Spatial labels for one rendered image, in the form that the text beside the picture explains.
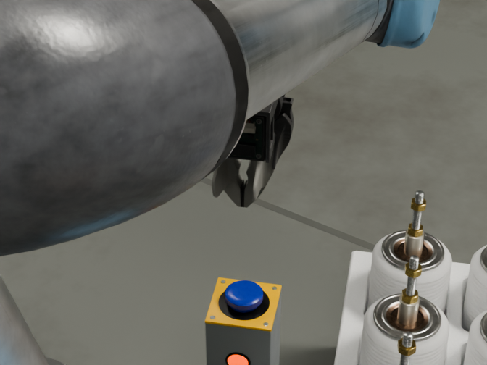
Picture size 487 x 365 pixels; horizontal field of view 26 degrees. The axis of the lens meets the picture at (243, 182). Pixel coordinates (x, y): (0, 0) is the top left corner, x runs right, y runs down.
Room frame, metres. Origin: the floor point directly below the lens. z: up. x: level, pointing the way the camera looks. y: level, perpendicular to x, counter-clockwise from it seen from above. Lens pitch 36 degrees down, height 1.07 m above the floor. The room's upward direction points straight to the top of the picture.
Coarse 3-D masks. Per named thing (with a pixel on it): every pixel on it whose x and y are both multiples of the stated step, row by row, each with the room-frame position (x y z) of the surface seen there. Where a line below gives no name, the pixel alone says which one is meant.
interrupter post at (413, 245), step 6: (408, 234) 0.98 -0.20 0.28; (408, 240) 0.97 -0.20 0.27; (414, 240) 0.97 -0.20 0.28; (420, 240) 0.97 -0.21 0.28; (408, 246) 0.97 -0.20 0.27; (414, 246) 0.97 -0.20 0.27; (420, 246) 0.97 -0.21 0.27; (408, 252) 0.97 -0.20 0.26; (414, 252) 0.97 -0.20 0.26; (420, 252) 0.97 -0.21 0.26
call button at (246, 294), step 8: (240, 280) 0.84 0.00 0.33; (248, 280) 0.84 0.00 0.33; (232, 288) 0.82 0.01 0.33; (240, 288) 0.82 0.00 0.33; (248, 288) 0.82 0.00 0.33; (256, 288) 0.82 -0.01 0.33; (232, 296) 0.81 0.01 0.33; (240, 296) 0.81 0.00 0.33; (248, 296) 0.81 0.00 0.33; (256, 296) 0.81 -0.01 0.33; (232, 304) 0.80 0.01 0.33; (240, 304) 0.80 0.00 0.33; (248, 304) 0.80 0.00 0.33; (256, 304) 0.80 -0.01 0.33
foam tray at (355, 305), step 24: (360, 264) 1.04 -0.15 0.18; (456, 264) 1.04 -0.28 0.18; (360, 288) 0.99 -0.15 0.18; (456, 288) 0.99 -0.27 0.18; (360, 312) 0.95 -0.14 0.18; (456, 312) 0.95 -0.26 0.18; (360, 336) 0.91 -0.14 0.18; (456, 336) 0.91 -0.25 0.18; (336, 360) 0.87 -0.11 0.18; (456, 360) 0.87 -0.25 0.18
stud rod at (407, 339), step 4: (404, 332) 0.75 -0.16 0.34; (408, 332) 0.75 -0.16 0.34; (404, 336) 0.74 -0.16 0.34; (408, 336) 0.74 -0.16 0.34; (412, 336) 0.74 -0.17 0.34; (404, 340) 0.74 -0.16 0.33; (408, 340) 0.74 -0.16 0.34; (404, 344) 0.74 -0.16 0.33; (408, 344) 0.74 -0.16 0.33; (404, 356) 0.74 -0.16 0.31; (408, 356) 0.74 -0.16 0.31; (400, 360) 0.75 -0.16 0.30; (404, 360) 0.74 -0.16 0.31; (408, 360) 0.74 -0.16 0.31; (400, 364) 0.75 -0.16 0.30; (404, 364) 0.74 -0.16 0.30; (408, 364) 0.74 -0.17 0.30
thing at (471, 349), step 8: (480, 320) 0.86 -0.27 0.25; (472, 328) 0.85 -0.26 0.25; (472, 336) 0.84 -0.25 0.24; (480, 336) 0.83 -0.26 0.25; (472, 344) 0.83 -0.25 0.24; (480, 344) 0.82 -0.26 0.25; (472, 352) 0.83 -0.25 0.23; (480, 352) 0.82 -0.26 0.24; (472, 360) 0.83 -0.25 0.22; (480, 360) 0.82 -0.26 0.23
